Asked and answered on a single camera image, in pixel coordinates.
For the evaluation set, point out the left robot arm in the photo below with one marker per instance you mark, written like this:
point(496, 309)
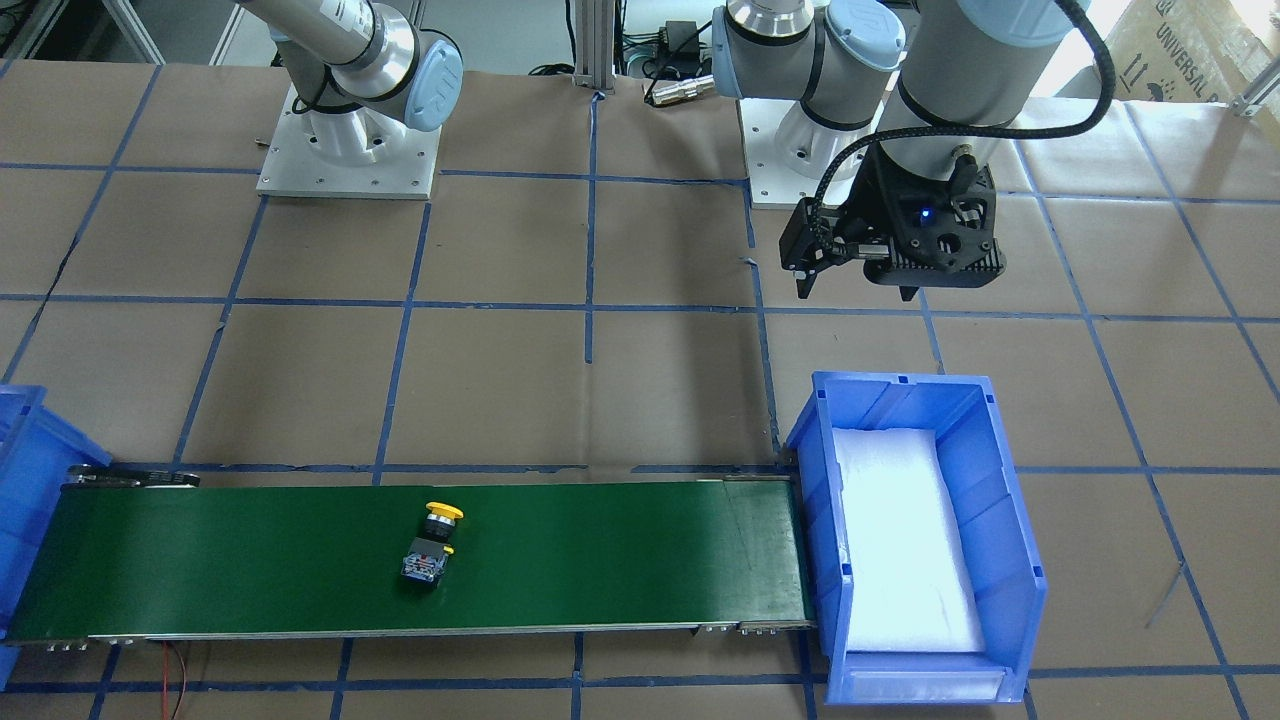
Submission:
point(961, 79)

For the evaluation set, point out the white foam pad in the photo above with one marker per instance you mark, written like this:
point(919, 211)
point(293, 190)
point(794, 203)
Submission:
point(911, 591)

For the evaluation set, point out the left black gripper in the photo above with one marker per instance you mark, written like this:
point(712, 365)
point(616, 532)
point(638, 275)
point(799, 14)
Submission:
point(868, 205)

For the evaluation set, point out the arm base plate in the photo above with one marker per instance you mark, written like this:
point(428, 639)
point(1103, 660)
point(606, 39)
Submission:
point(357, 155)
point(786, 152)

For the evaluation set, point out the aluminium frame post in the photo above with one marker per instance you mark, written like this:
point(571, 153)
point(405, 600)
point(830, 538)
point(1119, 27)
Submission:
point(595, 26)

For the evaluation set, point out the blue bin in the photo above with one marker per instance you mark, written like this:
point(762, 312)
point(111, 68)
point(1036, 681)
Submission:
point(37, 449)
point(999, 547)

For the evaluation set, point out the yellow push button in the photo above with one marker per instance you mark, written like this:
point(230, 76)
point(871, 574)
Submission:
point(431, 548)

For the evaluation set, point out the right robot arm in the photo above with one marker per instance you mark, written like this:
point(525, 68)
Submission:
point(363, 76)

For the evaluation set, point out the black power adapter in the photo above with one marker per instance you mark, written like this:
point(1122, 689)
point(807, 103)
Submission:
point(679, 40)

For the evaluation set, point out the green conveyor belt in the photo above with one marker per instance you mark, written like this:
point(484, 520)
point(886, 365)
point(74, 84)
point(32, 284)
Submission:
point(383, 561)

